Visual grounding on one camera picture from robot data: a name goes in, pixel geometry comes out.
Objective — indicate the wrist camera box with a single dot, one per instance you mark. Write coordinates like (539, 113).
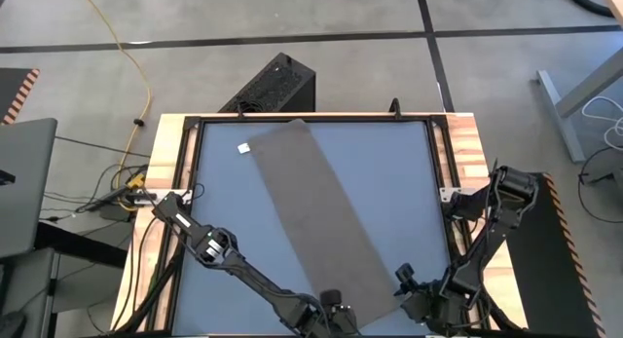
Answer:
(331, 298)
(404, 274)

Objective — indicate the black table clamp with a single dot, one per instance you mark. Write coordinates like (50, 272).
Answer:
(240, 113)
(395, 109)

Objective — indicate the yellow plug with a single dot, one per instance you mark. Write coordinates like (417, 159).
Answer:
(136, 181)

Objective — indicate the grey laptop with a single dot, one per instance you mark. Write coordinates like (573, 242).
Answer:
(26, 182)

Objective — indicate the grey-beige terry towel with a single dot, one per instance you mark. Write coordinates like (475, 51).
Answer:
(316, 216)

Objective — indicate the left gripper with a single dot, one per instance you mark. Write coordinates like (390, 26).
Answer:
(340, 321)

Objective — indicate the black power strip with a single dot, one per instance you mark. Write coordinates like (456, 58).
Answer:
(117, 198)

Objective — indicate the wooden butcher-block table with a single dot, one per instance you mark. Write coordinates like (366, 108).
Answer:
(465, 143)

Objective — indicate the grey side table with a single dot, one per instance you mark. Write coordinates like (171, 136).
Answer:
(73, 279)

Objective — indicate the black computer tower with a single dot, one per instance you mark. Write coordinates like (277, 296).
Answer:
(272, 85)

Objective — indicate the black rig brace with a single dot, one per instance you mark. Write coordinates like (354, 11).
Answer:
(156, 289)
(496, 316)

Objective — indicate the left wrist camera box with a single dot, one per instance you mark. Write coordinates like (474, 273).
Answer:
(331, 298)

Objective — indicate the black mat with striped edge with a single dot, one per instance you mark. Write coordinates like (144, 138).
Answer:
(14, 92)
(540, 260)

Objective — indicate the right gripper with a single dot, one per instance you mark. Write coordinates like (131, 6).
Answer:
(438, 306)

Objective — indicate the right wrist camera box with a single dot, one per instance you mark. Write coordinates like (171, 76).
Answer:
(404, 274)

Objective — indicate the grey metal desk leg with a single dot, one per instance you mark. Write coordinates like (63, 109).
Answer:
(557, 109)

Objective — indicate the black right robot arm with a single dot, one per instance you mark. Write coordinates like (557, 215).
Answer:
(506, 192)

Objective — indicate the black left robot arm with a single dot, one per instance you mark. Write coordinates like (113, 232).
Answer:
(243, 272)

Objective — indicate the black table frame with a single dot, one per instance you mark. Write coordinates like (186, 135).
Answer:
(365, 119)

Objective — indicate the silver metal bracket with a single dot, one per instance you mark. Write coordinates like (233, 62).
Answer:
(445, 194)

